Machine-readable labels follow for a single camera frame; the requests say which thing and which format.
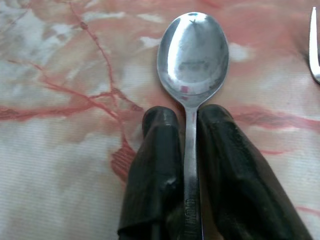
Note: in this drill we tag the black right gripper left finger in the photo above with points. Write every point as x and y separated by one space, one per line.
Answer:
152 170

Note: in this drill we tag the silver metal fork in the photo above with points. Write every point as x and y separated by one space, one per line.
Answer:
314 47

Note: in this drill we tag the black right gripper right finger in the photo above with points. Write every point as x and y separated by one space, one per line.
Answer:
240 180

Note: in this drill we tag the silver metal spoon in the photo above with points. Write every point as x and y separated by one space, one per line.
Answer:
193 55

